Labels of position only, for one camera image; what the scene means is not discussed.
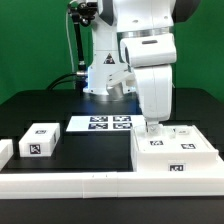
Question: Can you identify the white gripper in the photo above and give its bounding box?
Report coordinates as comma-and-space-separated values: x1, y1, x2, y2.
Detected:
120, 33, 177, 135

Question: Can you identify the white door panel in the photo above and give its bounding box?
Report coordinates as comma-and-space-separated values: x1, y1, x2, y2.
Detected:
163, 125, 218, 153
132, 126, 176, 154

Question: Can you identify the white cabinet body box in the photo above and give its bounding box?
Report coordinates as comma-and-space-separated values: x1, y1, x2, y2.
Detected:
131, 130, 219, 173

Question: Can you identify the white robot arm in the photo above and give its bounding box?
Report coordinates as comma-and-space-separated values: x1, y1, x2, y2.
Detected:
86, 0, 201, 132

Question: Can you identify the white cabinet top block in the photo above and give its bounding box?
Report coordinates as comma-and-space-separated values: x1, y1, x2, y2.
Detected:
19, 123, 60, 157

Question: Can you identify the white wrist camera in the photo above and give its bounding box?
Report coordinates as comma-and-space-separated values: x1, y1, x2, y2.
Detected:
106, 70, 135, 100

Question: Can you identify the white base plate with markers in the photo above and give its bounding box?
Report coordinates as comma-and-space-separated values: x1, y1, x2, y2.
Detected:
66, 115, 145, 132

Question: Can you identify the white U-shaped obstacle wall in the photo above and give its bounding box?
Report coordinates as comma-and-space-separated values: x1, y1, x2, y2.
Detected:
0, 126, 224, 200

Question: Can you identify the black cable bundle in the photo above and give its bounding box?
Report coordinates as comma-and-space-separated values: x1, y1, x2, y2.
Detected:
46, 70, 88, 91

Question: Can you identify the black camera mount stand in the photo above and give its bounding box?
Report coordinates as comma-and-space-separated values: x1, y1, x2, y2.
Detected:
68, 0, 98, 71

